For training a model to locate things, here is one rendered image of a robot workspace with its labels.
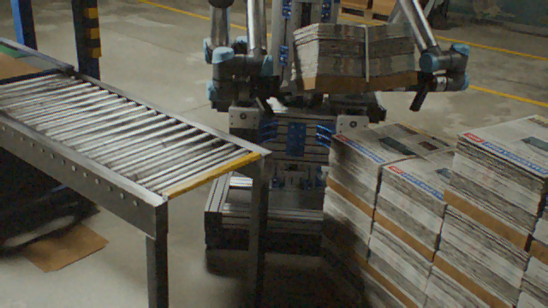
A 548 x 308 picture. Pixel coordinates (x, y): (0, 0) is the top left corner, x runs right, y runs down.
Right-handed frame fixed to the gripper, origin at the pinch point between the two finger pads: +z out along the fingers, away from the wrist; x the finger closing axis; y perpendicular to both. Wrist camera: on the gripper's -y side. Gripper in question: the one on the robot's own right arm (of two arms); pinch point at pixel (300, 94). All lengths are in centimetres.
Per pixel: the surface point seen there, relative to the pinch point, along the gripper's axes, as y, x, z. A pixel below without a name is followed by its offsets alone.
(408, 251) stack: -55, -34, 26
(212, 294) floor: -89, 41, -31
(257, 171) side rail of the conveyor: -28.2, -3.1, -18.4
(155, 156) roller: -21, -3, -55
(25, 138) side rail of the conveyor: -13, 19, -100
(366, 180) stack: -32.0, -17.8, 18.6
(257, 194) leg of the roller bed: -37.4, 0.0, -18.1
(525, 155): -19, -75, 39
